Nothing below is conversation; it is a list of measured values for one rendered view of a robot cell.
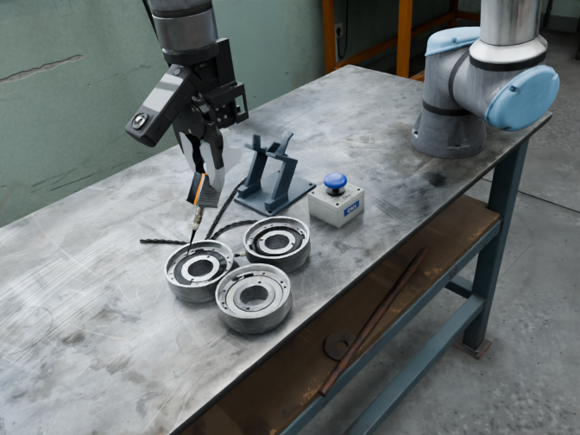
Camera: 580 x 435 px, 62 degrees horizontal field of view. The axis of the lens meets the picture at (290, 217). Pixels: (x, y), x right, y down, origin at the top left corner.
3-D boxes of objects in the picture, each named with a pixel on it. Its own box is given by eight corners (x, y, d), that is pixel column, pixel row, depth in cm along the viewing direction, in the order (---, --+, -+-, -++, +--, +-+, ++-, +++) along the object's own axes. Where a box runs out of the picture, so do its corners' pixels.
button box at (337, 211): (338, 230, 82) (337, 205, 79) (309, 214, 87) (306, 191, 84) (368, 207, 87) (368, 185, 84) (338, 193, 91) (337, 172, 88)
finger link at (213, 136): (231, 167, 68) (215, 108, 63) (223, 172, 67) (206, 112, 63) (211, 161, 71) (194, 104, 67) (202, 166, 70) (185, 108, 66)
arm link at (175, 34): (176, 21, 55) (136, 14, 60) (185, 60, 58) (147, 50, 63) (225, 5, 60) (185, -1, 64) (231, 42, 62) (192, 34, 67)
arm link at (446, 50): (460, 81, 103) (469, 15, 95) (502, 104, 93) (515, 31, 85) (410, 93, 101) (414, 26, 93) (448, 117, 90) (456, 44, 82)
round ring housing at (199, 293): (241, 299, 71) (236, 278, 69) (170, 313, 70) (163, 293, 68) (234, 254, 80) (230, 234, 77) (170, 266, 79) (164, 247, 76)
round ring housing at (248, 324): (301, 326, 66) (299, 305, 64) (226, 347, 65) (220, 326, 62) (283, 276, 74) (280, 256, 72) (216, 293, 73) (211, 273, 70)
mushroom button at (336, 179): (337, 210, 83) (336, 185, 80) (319, 201, 85) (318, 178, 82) (352, 199, 85) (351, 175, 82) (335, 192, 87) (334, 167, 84)
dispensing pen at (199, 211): (170, 252, 74) (199, 148, 71) (192, 252, 78) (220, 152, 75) (179, 258, 73) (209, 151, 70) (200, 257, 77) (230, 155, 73)
